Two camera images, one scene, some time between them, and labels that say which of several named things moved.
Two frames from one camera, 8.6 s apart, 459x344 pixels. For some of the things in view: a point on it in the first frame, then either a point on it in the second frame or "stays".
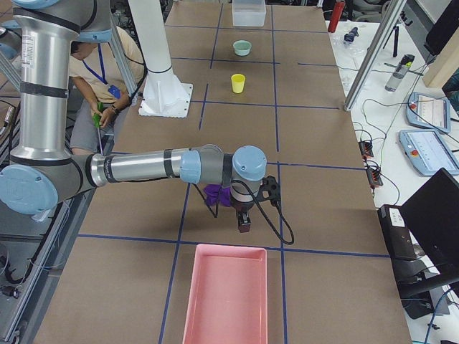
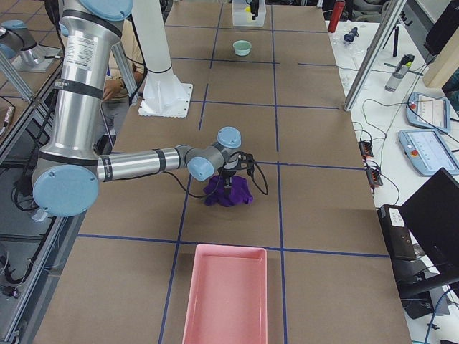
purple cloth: x=211 y=192 stays
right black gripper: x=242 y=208 → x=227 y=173
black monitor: x=432 y=213 stays
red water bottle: x=338 y=9 stays
